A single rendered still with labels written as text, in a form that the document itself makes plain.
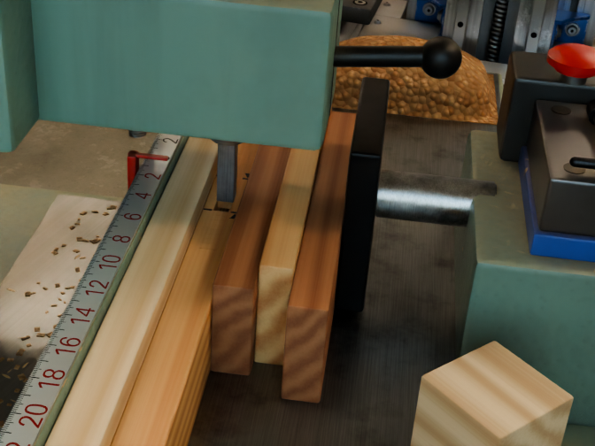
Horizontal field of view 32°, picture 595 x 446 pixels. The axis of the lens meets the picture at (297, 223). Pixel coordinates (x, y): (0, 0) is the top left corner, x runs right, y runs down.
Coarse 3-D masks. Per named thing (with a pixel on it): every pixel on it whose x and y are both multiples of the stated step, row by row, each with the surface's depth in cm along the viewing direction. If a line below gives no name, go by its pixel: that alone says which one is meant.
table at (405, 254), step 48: (384, 144) 69; (432, 144) 70; (384, 240) 59; (432, 240) 60; (384, 288) 55; (432, 288) 55; (336, 336) 51; (384, 336) 52; (432, 336) 52; (240, 384) 48; (336, 384) 48; (384, 384) 49; (192, 432) 45; (240, 432) 45; (288, 432) 45; (336, 432) 46; (384, 432) 46; (576, 432) 51
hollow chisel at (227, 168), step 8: (224, 152) 53; (232, 152) 52; (224, 160) 53; (232, 160) 53; (224, 168) 53; (232, 168) 53; (224, 176) 53; (232, 176) 53; (224, 184) 54; (232, 184) 53; (224, 192) 54; (232, 192) 54; (224, 200) 54; (232, 200) 54
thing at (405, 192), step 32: (384, 96) 53; (384, 128) 50; (352, 160) 48; (352, 192) 49; (384, 192) 53; (416, 192) 52; (448, 192) 52; (480, 192) 52; (352, 224) 50; (448, 224) 53; (352, 256) 51; (352, 288) 52
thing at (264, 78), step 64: (64, 0) 46; (128, 0) 46; (192, 0) 45; (256, 0) 45; (320, 0) 46; (64, 64) 48; (128, 64) 47; (192, 64) 47; (256, 64) 47; (320, 64) 46; (128, 128) 49; (192, 128) 49; (256, 128) 48; (320, 128) 48
